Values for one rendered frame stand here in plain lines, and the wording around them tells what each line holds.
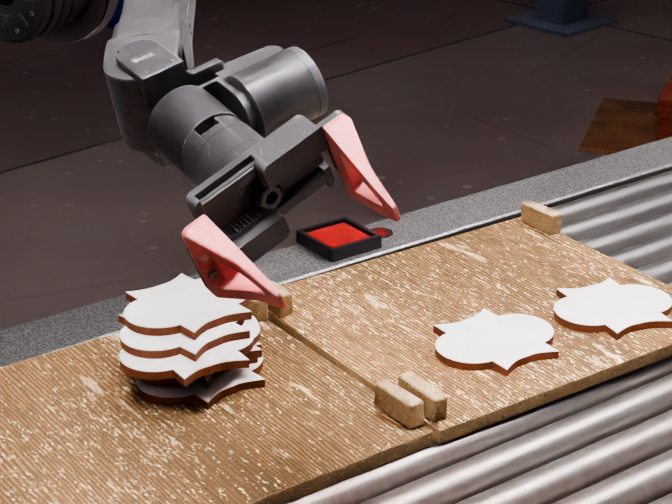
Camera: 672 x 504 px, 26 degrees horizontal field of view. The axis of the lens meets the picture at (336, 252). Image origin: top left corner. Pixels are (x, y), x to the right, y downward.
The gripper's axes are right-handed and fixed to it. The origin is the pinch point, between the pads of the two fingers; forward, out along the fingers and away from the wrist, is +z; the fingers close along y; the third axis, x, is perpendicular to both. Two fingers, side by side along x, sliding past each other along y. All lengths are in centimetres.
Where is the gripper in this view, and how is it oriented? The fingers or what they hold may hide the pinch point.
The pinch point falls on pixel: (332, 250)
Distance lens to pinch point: 95.4
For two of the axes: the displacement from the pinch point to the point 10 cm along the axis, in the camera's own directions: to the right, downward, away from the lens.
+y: 7.8, -5.8, 2.4
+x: 2.6, 6.4, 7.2
